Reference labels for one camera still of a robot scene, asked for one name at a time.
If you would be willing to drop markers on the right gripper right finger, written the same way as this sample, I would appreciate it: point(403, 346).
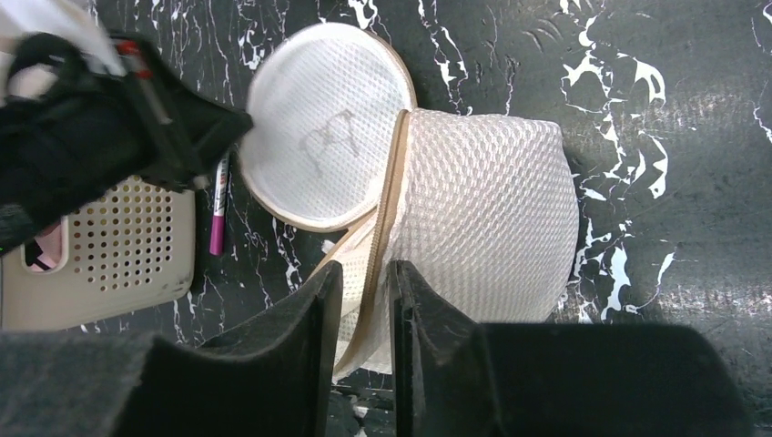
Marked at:
point(457, 377)

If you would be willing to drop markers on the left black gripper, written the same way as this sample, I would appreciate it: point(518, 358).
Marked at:
point(70, 130)

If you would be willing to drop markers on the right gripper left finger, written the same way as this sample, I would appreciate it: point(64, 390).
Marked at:
point(268, 376)

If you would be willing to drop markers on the pink bra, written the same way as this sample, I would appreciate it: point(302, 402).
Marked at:
point(44, 252)

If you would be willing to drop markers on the cream plastic laundry basket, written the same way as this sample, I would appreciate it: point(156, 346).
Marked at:
point(131, 249)

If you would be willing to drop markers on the white mesh laundry bag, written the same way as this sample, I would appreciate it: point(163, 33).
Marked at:
point(483, 206)

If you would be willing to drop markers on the pink marker pen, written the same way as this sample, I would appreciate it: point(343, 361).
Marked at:
point(219, 207)

